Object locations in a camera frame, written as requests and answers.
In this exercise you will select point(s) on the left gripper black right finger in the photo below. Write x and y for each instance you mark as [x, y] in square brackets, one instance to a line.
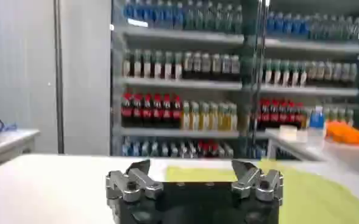
[264, 184]

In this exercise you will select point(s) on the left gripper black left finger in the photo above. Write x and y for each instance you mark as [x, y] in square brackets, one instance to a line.
[127, 182]

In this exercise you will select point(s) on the green cloth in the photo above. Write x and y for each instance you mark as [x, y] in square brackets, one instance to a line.
[313, 201]

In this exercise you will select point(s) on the blue-label water bottle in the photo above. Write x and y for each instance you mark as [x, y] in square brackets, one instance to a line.
[316, 121]

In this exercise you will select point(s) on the orange cloth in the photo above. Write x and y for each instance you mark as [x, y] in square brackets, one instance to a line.
[346, 134]

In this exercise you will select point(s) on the shelf rack with bottles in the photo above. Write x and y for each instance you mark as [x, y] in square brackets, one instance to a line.
[179, 82]
[307, 90]

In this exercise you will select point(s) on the white side table with clothes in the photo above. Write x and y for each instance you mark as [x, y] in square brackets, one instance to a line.
[5, 143]

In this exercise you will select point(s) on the light blue cloth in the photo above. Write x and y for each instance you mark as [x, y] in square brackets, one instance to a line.
[7, 128]

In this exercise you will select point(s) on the black wall post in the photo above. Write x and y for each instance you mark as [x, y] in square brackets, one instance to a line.
[58, 76]

